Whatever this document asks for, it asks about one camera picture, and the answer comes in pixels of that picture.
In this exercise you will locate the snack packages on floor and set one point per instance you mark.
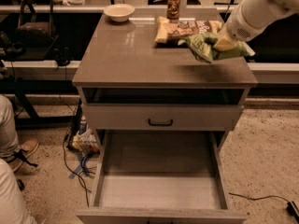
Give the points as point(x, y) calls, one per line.
point(84, 140)

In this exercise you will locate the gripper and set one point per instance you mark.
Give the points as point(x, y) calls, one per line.
point(239, 24)

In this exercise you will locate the brown chip bag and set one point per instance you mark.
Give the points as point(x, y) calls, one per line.
point(176, 30)

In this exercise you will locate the black bag with handles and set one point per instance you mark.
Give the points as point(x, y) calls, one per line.
point(35, 33)

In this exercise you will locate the white bowl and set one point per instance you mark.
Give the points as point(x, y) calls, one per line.
point(119, 12)

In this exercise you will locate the green jalapeno chip bag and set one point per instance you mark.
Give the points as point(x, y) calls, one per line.
point(202, 48)

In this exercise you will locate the grey drawer cabinet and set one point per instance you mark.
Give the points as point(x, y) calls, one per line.
point(123, 66)

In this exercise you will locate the closed grey upper drawer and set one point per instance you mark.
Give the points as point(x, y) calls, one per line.
point(185, 117)

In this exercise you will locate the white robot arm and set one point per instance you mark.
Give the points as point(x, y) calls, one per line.
point(250, 18)

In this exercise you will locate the black drawer handle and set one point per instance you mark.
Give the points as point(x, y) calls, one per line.
point(166, 123)

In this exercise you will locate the person leg beige trousers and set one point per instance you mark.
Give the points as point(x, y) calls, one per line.
point(9, 143)

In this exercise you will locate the tan shoe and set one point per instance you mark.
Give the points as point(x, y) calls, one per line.
point(21, 156)

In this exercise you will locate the black headphones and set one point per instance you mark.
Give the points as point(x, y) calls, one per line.
point(62, 56)

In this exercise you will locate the open grey middle drawer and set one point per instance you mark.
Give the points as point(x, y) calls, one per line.
point(159, 177)

